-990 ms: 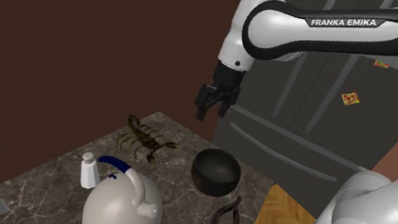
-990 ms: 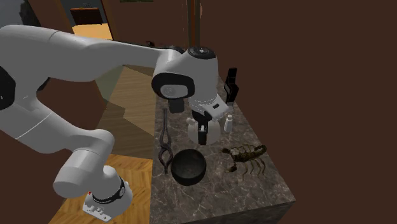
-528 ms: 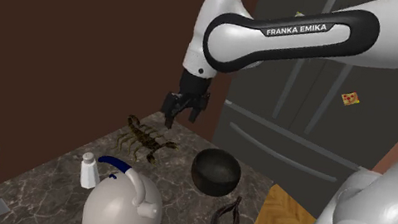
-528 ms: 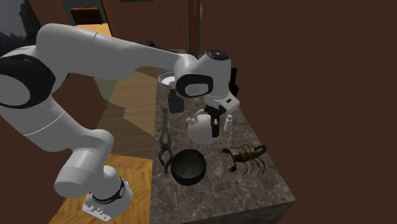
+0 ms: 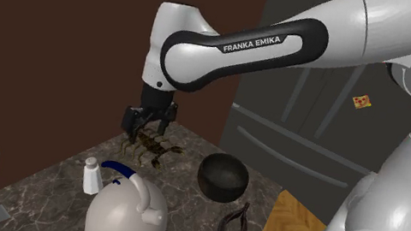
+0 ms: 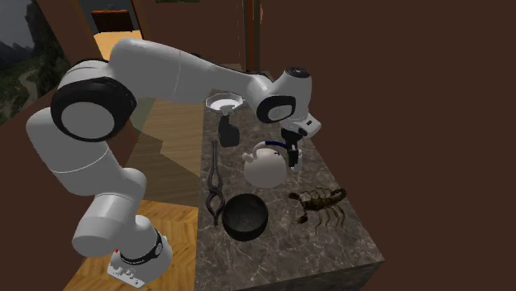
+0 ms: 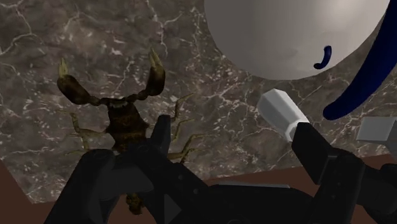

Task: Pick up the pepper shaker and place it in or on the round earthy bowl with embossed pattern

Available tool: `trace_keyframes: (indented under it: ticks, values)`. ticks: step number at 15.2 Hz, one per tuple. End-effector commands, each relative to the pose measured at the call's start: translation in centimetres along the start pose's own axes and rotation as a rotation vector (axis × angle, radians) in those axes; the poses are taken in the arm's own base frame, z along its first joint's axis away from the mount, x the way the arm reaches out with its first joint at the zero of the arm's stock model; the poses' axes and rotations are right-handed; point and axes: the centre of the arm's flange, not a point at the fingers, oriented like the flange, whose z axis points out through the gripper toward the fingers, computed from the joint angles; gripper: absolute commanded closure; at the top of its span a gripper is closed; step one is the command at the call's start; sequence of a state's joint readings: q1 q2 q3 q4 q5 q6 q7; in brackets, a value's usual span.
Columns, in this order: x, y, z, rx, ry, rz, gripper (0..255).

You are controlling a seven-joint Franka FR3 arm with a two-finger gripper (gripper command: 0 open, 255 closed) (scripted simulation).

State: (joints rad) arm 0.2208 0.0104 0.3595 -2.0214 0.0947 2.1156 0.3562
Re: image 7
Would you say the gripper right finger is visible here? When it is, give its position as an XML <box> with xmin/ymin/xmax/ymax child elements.
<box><xmin>291</xmin><ymin>122</ymin><xmax>397</xmax><ymax>224</ymax></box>

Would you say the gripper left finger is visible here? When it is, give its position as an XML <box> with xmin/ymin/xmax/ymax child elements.
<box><xmin>45</xmin><ymin>115</ymin><xmax>209</xmax><ymax>224</ymax></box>

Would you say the grey box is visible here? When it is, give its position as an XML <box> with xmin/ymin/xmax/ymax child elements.
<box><xmin>356</xmin><ymin>116</ymin><xmax>397</xmax><ymax>153</ymax></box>

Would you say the brown scorpion figure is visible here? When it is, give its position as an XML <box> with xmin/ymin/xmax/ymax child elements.
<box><xmin>57</xmin><ymin>48</ymin><xmax>205</xmax><ymax>216</ymax></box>

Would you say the white hexagonal shaker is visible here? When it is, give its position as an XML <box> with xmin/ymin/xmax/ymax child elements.
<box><xmin>256</xmin><ymin>88</ymin><xmax>310</xmax><ymax>143</ymax></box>

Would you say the dark blue curved object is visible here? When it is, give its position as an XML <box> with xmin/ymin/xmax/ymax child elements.
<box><xmin>322</xmin><ymin>0</ymin><xmax>397</xmax><ymax>121</ymax></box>

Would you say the white round bowl, blue mark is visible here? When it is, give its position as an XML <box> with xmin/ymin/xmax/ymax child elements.
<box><xmin>204</xmin><ymin>0</ymin><xmax>391</xmax><ymax>81</ymax></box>

